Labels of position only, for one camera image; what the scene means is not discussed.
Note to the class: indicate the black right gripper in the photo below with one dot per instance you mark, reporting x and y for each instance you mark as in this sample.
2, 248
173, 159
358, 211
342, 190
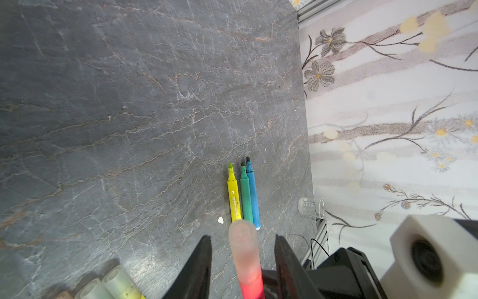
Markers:
346, 274

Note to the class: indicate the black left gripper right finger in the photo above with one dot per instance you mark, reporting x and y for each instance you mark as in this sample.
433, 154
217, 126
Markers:
292, 280

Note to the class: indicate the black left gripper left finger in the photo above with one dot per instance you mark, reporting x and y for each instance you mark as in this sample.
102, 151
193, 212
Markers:
193, 281

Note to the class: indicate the pink marker pen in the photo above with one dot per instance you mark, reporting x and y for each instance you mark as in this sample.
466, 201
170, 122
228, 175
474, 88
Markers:
245, 250

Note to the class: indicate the clear pen cap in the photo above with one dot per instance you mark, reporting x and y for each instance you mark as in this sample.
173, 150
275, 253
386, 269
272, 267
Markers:
120, 285
95, 289

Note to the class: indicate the yellow marker pen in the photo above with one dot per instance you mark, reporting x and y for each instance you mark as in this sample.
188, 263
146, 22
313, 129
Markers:
233, 192

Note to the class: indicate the green marker pen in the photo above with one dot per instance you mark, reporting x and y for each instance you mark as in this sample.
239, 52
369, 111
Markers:
245, 194

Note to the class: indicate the blue marker pen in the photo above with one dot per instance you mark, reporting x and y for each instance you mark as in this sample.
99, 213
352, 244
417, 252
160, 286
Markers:
253, 192

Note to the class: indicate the clear plastic cup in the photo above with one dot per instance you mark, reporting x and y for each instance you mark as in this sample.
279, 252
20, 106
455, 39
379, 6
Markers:
312, 208

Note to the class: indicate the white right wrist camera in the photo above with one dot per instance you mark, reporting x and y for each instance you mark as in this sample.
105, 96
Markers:
435, 258

